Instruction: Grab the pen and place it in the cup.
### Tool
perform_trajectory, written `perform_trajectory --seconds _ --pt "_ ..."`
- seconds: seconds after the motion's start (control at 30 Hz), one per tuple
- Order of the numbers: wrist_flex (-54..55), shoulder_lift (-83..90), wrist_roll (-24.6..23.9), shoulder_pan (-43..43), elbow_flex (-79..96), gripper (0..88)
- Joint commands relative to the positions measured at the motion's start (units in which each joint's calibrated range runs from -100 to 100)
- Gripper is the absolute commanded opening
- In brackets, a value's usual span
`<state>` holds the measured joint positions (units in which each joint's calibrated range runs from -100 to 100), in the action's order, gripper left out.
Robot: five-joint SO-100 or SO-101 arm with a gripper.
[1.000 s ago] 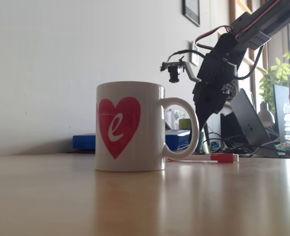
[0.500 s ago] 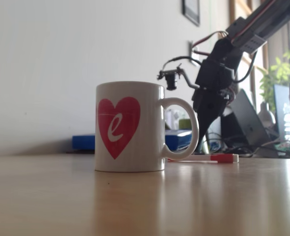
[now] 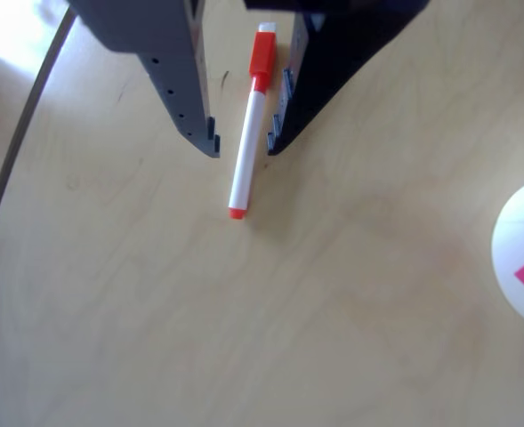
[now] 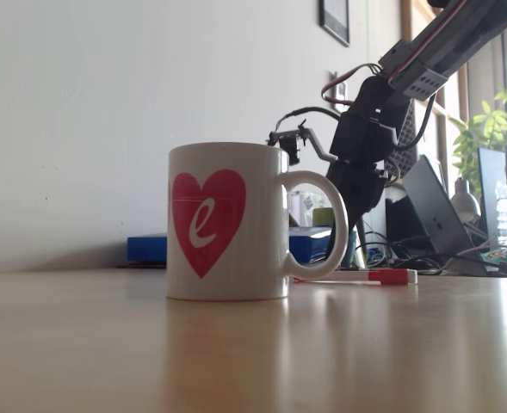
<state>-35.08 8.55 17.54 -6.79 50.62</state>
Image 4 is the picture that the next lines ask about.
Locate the red and white marker pen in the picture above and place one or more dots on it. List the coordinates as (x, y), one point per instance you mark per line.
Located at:
(391, 277)

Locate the green cup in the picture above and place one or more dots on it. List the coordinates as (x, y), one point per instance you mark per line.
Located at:
(322, 217)

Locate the honeycomb pattern panel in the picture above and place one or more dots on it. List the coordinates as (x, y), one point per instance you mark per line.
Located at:
(408, 129)

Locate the black box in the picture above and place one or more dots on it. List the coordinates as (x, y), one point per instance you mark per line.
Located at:
(403, 228)

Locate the white and teal card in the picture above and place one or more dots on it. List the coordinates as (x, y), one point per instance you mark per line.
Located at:
(360, 254)

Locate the clear plastic container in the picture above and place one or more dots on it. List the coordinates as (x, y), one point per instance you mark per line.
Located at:
(298, 206)

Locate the grey laptop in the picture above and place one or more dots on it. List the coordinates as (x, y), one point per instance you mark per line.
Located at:
(438, 215)

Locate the white desk lamp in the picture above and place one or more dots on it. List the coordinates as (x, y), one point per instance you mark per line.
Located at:
(466, 202)

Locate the green potted plant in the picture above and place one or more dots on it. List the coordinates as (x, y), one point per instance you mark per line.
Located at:
(490, 125)

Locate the black monitor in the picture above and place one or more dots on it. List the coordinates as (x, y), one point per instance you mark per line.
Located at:
(490, 193)

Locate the clear plastic bottle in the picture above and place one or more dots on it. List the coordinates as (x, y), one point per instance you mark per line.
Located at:
(505, 215)

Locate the colourful packet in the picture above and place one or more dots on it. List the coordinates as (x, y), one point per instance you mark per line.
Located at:
(498, 256)

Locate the white mug with red heart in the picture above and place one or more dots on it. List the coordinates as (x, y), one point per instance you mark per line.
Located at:
(218, 275)

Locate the blue folder box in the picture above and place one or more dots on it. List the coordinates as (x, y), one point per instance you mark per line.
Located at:
(145, 249)

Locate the black picture frame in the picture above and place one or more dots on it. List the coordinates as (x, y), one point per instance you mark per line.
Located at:
(335, 17)

